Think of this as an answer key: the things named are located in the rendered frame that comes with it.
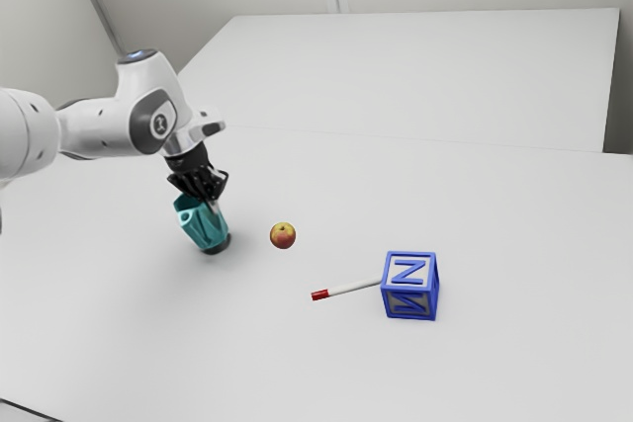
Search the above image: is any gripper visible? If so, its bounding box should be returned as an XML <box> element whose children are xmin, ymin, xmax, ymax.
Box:
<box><xmin>164</xmin><ymin>143</ymin><xmax>230</xmax><ymax>218</ymax></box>

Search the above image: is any teal faceted mug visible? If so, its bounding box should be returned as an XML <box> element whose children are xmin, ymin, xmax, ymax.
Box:
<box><xmin>172</xmin><ymin>193</ymin><xmax>232</xmax><ymax>256</ymax></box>

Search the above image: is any red yellow apple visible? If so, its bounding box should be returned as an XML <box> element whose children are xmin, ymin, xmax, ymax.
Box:
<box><xmin>269</xmin><ymin>221</ymin><xmax>298</xmax><ymax>250</ymax></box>

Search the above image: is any white pen with red cap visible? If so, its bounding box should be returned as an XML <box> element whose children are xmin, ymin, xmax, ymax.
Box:
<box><xmin>311</xmin><ymin>279</ymin><xmax>383</xmax><ymax>301</ymax></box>

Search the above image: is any blue letter block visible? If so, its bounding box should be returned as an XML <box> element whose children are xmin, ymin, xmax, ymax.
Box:
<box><xmin>380</xmin><ymin>250</ymin><xmax>440</xmax><ymax>321</ymax></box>

